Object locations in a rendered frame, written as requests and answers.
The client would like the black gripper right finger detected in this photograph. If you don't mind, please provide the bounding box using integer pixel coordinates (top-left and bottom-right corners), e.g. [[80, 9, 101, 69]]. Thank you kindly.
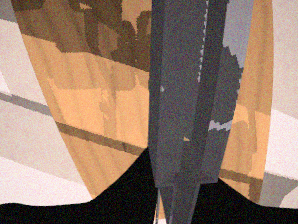
[[192, 179, 298, 224]]

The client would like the light brown wooden board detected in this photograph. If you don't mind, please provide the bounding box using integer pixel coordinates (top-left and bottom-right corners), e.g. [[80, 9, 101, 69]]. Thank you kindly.
[[11, 0, 274, 204]]

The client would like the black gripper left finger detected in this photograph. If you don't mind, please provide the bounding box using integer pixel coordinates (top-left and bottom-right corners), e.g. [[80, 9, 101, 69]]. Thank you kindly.
[[0, 147, 158, 224]]

